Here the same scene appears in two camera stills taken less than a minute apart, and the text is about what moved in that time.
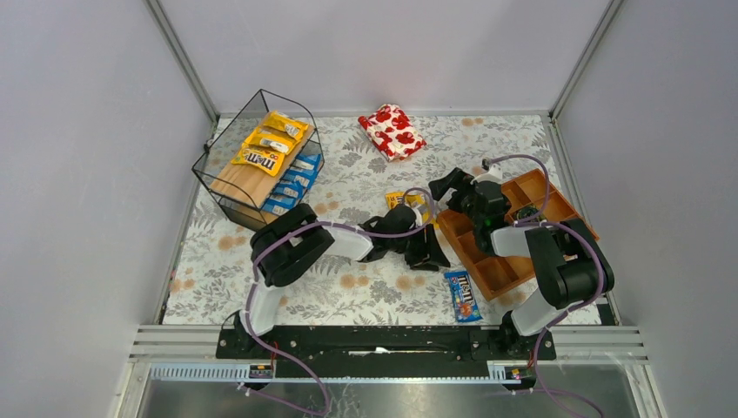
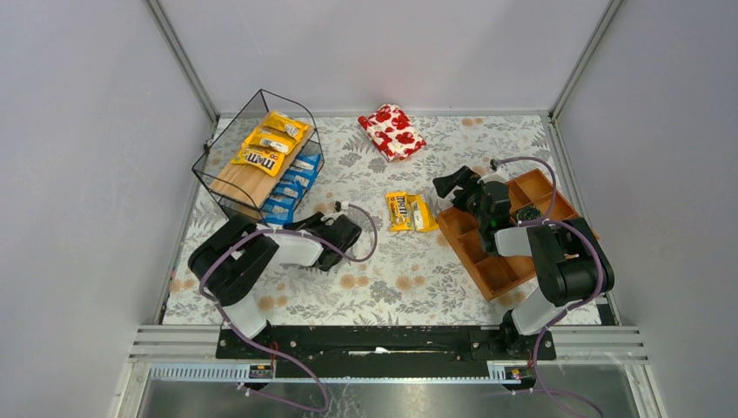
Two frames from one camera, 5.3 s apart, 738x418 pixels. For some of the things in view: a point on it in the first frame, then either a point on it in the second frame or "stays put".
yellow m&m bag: x=280 y=121 stays put
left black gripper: x=419 y=248 to x=344 y=232
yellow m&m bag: x=420 y=200 stays put
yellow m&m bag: x=278 y=143 stays put
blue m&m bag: x=465 y=306 to x=278 y=211
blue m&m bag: x=287 y=190 stays put
